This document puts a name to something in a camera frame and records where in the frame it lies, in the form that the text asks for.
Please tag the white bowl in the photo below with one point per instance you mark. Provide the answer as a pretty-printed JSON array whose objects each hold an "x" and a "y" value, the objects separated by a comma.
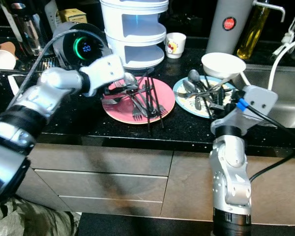
[{"x": 223, "y": 64}]

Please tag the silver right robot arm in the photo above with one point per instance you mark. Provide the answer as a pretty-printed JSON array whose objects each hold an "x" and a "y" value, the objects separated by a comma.
[{"x": 231, "y": 182}]

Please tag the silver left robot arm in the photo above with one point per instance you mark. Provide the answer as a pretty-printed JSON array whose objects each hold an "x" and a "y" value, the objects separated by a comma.
[{"x": 14, "y": 128}]

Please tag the silver spoon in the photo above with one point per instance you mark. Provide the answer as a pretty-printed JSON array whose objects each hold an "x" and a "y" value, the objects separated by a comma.
[
  {"x": 188, "y": 86},
  {"x": 131, "y": 79},
  {"x": 193, "y": 75}
]

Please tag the silver fork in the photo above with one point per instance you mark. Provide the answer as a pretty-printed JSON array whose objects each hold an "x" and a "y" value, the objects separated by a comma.
[
  {"x": 137, "y": 113},
  {"x": 110, "y": 100},
  {"x": 196, "y": 96}
]

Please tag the pink plate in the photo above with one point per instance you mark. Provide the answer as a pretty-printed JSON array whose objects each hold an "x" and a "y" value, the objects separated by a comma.
[{"x": 118, "y": 113}]

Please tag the blue patterned plate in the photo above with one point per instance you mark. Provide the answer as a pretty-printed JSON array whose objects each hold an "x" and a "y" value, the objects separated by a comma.
[{"x": 184, "y": 105}]

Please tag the round device green display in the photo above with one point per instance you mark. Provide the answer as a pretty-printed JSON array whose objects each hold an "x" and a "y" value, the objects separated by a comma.
[{"x": 83, "y": 46}]

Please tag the steel sink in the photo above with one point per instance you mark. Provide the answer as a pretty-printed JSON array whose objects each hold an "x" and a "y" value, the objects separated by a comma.
[{"x": 285, "y": 98}]

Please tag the white printed cup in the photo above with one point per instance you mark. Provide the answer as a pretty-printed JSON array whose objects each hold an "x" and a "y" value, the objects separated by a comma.
[{"x": 175, "y": 44}]

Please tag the white tiered rack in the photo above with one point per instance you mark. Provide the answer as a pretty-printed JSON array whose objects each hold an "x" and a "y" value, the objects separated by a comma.
[{"x": 135, "y": 29}]

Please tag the olive oil bottle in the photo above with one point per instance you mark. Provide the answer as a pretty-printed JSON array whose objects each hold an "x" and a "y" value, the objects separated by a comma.
[{"x": 250, "y": 34}]

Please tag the grey thermos red logo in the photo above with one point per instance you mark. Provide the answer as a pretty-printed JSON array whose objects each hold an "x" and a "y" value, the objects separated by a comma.
[{"x": 231, "y": 24}]

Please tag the grey cabinet drawer front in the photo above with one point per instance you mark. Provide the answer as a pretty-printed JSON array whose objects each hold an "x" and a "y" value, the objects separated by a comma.
[
  {"x": 103, "y": 187},
  {"x": 113, "y": 206},
  {"x": 103, "y": 160}
]

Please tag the chrome faucet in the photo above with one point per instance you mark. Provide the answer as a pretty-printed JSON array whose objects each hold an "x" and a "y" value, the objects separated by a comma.
[{"x": 285, "y": 39}]

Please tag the plain white cup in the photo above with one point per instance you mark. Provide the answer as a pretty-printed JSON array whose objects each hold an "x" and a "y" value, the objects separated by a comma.
[{"x": 2, "y": 59}]

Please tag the yellow box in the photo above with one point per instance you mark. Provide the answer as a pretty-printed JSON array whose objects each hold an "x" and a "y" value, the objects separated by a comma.
[{"x": 73, "y": 14}]

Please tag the white plastic spoon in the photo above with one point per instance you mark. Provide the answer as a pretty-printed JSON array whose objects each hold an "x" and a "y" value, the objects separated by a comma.
[{"x": 14, "y": 84}]

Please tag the grey cabinet door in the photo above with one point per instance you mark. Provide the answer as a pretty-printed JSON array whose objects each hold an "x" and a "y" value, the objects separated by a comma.
[{"x": 187, "y": 187}]

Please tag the small brown cup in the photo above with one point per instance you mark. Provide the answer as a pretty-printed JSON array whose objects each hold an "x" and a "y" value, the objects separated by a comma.
[{"x": 7, "y": 47}]

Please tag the chrome tap spout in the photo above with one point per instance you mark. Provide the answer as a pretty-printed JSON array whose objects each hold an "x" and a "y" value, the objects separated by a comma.
[{"x": 270, "y": 6}]

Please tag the black silver coffee machine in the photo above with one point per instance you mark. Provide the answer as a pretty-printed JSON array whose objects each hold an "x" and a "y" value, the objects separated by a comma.
[{"x": 27, "y": 24}]

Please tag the black floor mat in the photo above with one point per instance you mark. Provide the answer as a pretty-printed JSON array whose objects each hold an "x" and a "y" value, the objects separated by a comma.
[{"x": 142, "y": 227}]

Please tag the camouflage patterned cloth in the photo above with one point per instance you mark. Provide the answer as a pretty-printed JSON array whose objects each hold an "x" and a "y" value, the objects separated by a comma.
[{"x": 29, "y": 219}]

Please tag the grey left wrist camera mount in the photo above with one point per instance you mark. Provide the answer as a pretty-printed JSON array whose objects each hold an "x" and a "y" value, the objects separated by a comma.
[{"x": 103, "y": 73}]

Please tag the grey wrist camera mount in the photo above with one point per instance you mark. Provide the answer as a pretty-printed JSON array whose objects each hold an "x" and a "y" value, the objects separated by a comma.
[
  {"x": 263, "y": 96},
  {"x": 103, "y": 73}
]

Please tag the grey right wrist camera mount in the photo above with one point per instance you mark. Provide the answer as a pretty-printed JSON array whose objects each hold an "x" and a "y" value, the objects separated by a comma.
[{"x": 263, "y": 96}]

